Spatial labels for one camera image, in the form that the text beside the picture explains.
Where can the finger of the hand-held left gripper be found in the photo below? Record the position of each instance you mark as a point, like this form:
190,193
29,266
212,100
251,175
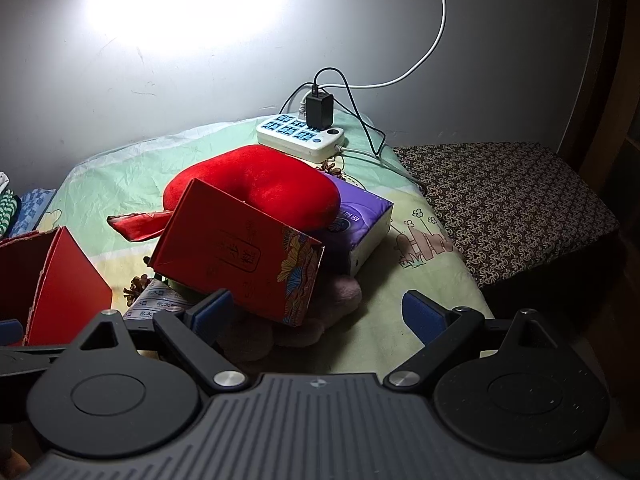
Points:
10,332

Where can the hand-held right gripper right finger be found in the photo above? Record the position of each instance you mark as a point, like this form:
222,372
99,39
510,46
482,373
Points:
420,314

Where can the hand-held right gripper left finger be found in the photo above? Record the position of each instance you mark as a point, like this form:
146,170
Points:
212,312

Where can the printed tape roll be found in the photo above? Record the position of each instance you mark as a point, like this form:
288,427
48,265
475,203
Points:
160,303

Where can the red patterned gift box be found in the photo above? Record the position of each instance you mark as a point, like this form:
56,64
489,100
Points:
215,240

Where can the brown pine cone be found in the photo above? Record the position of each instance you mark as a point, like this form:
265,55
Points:
137,287
331,166

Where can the red cardboard box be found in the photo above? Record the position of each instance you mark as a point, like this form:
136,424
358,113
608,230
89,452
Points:
70,280

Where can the pink plush toy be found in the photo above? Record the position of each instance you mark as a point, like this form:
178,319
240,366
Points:
330,306

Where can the purple tissue pack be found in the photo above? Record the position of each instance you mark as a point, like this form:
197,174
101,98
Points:
360,220

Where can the green white striped cloth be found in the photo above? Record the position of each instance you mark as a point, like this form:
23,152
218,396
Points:
7,212

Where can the blue patterned cloth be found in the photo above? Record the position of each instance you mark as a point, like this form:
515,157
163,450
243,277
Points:
35,207

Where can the brown patterned cushion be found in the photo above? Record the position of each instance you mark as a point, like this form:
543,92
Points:
500,200

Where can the red plush heart pillow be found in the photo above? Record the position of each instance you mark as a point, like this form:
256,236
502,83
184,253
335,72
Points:
270,175

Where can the cartoon printed table cloth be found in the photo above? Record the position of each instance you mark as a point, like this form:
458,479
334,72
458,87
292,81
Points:
150,160

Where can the white power strip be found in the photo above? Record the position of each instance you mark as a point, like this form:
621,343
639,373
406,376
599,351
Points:
300,141

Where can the black charger plug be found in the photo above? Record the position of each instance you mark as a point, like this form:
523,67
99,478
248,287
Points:
319,110

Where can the dark wooden post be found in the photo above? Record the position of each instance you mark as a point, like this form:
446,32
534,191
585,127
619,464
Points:
607,60

